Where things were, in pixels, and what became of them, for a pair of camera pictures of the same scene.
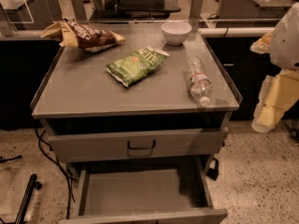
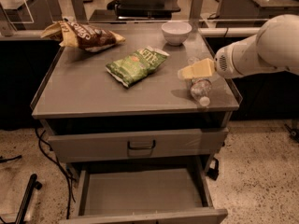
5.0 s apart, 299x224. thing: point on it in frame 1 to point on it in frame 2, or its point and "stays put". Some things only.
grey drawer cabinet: x=139 y=125 stays put
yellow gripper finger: x=277 y=95 to x=231 y=62
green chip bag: x=136 y=65 stays put
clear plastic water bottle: x=199 y=84 stays put
